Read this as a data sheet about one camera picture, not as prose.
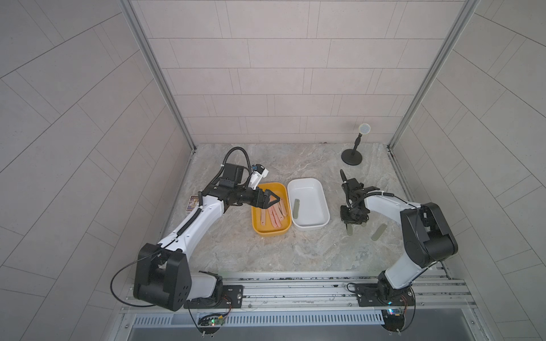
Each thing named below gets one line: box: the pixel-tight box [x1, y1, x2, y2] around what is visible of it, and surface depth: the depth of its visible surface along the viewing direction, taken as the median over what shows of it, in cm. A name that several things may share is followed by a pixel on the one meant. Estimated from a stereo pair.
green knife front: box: [292, 198, 301, 219], surface depth 95 cm
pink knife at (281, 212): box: [277, 202, 287, 222], surface depth 91 cm
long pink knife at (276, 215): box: [273, 204, 282, 228], surface depth 91 cm
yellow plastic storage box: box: [251, 182, 292, 237], surface depth 90 cm
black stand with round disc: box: [341, 122, 372, 166], surface depth 113 cm
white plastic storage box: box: [287, 177, 331, 229], surface depth 96 cm
